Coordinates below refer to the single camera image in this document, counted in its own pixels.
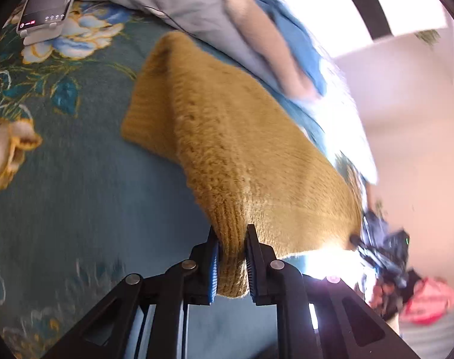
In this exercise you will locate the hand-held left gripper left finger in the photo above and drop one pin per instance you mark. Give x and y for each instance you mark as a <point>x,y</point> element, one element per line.
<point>213,275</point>

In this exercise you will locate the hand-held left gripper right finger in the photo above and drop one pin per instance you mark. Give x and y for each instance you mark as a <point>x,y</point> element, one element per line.
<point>251,275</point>

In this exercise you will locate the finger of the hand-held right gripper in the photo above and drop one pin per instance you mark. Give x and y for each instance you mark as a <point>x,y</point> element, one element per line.
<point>363,248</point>

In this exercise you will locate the mustard yellow knitted sweater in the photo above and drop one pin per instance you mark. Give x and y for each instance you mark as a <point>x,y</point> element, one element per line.
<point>241,146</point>

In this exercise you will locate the pink cloth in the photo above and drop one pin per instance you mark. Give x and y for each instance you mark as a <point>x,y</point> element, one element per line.
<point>430,301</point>

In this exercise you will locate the grey striped cloth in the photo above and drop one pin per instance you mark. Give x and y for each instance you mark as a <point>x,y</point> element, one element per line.
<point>425,338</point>

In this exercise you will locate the teal floral bed sheet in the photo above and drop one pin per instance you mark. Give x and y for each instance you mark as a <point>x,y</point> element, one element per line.
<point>81,194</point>

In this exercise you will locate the blue cloth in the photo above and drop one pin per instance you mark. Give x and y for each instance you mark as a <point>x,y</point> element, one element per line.
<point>298,41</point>

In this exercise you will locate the beige cloth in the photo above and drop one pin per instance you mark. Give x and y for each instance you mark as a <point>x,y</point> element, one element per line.
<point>266,45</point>

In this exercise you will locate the grey cloth garment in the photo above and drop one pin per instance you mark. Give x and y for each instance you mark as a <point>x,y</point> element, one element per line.
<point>182,2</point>

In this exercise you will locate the white phone stand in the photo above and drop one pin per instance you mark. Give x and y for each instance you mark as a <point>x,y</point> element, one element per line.
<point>40,36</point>

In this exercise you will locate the black window frame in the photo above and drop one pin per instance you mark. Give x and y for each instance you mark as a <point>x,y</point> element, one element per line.
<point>363,2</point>

